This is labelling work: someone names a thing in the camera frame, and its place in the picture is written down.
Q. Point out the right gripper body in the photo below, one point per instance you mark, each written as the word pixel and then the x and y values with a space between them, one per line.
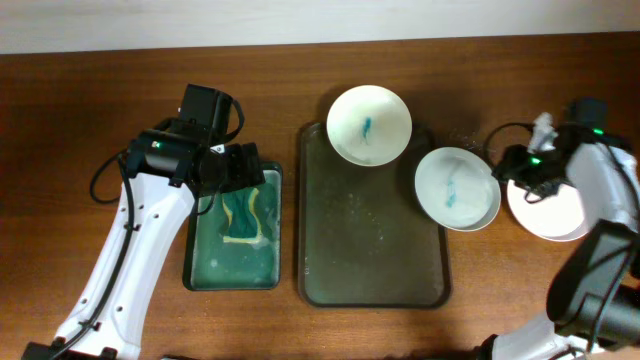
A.
pixel 541 175

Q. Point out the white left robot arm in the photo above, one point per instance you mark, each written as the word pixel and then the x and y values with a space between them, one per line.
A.
pixel 165 171

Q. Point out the green and yellow sponge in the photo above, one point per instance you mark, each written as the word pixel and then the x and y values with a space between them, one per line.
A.
pixel 244 225

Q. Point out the white plate bottom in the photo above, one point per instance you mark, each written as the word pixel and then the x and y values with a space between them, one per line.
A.
pixel 558 218

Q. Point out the dark green water tray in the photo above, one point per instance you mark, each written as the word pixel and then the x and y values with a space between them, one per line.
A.
pixel 212 265

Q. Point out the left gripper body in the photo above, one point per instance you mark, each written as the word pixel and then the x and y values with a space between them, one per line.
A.
pixel 245 166

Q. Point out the white plate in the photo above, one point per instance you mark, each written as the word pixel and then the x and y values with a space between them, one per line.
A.
pixel 369 125
pixel 558 218

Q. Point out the dark brown serving tray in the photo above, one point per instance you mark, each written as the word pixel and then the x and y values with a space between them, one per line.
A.
pixel 363 239

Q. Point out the white plate top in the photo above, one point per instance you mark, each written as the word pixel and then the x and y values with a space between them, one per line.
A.
pixel 369 125

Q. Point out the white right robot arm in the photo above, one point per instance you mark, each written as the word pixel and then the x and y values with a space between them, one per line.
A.
pixel 588 309

